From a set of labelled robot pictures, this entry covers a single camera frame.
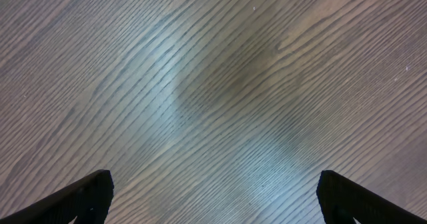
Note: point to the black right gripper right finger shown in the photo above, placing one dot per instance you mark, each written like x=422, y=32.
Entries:
x=343, y=201

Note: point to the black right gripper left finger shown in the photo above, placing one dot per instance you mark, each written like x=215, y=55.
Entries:
x=84, y=201

